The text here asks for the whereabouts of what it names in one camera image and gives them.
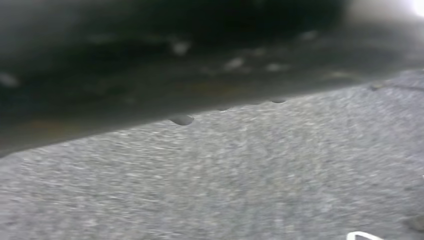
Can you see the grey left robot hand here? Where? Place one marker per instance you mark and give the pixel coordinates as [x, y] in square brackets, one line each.
[165, 49]

